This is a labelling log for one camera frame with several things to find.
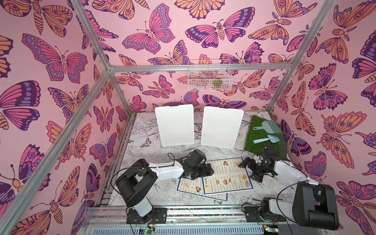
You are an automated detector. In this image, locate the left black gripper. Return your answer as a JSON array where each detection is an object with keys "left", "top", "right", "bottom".
[{"left": 190, "top": 163, "right": 215, "bottom": 180}]

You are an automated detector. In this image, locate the dim sum menu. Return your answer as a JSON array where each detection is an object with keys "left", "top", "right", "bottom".
[
  {"left": 176, "top": 179, "right": 228, "bottom": 202},
  {"left": 202, "top": 157, "right": 254, "bottom": 195}
]

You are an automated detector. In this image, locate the white narrow rack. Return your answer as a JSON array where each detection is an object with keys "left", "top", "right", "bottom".
[{"left": 201, "top": 106, "right": 244, "bottom": 149}]

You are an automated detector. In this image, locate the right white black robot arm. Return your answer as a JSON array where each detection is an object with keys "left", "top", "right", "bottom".
[{"left": 238, "top": 146, "right": 340, "bottom": 231}]

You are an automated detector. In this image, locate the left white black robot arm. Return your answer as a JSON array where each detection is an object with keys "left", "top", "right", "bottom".
[{"left": 114, "top": 149, "right": 214, "bottom": 222}]

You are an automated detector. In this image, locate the left white rack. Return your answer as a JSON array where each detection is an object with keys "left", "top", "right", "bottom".
[{"left": 155, "top": 104, "right": 194, "bottom": 147}]

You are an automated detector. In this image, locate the green yellow item in basket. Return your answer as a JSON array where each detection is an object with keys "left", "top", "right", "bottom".
[{"left": 212, "top": 78, "right": 223, "bottom": 89}]

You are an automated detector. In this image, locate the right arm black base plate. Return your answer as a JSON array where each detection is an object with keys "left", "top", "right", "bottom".
[{"left": 242, "top": 205, "right": 286, "bottom": 223}]

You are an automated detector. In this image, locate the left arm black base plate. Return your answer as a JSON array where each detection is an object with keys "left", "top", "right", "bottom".
[{"left": 126, "top": 208, "right": 167, "bottom": 225}]

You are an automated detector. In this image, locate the white wire wall basket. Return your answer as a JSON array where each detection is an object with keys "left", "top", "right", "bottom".
[{"left": 187, "top": 64, "right": 233, "bottom": 92}]

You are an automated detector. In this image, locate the aluminium front rail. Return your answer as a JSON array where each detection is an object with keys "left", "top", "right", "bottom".
[{"left": 79, "top": 204, "right": 330, "bottom": 235}]

